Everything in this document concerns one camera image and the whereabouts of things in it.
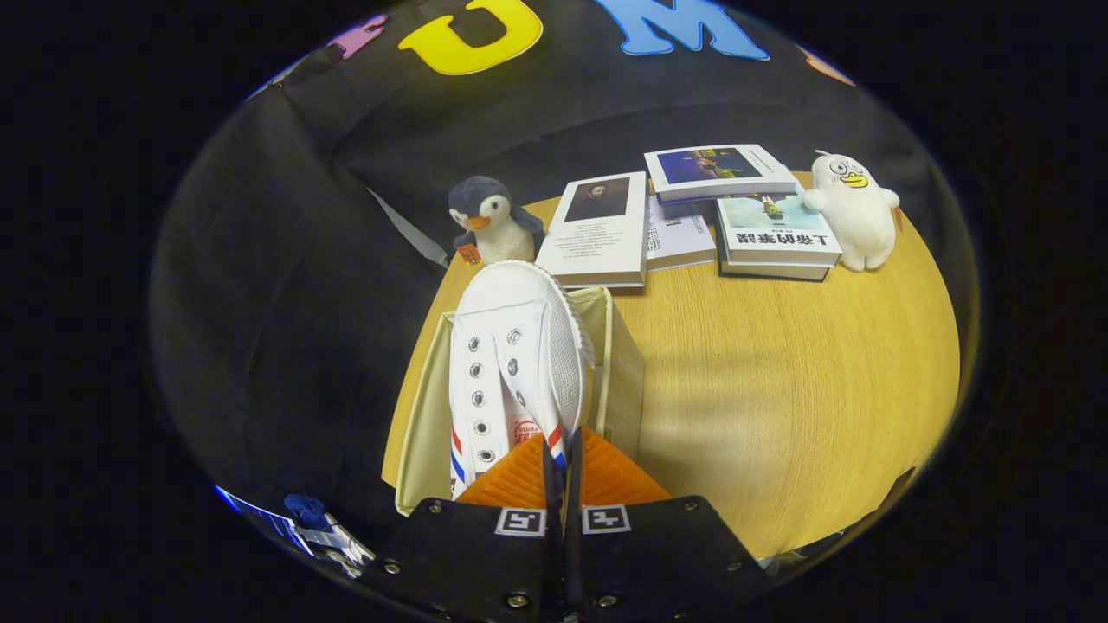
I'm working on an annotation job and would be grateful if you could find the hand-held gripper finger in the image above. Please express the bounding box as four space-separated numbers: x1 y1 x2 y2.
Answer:
359 433 564 623
563 427 780 623

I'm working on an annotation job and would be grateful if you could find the beige fabric storage box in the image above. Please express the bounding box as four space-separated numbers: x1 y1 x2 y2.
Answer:
394 286 646 517

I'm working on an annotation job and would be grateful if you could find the white canvas shoe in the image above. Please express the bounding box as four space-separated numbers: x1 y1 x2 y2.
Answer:
448 260 596 503

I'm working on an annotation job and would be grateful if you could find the blue and white object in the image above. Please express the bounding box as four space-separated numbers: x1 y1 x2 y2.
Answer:
216 485 375 579

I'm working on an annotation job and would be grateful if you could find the white portrait cover book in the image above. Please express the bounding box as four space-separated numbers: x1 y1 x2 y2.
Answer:
535 171 648 289

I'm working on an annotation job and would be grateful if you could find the grey penguin plush toy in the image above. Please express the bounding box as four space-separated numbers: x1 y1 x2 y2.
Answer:
448 176 546 267

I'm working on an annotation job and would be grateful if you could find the thin white paper booklet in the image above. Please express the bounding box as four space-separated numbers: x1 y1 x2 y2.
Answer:
645 195 718 272

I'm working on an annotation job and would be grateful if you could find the pale sky cover book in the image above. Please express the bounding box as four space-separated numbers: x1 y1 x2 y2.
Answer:
715 192 842 283

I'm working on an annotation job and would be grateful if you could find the blue photo cover book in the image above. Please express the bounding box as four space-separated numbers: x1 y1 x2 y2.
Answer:
643 144 797 204

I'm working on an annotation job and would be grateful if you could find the white duck plush toy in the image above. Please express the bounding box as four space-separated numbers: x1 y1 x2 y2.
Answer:
803 151 901 273

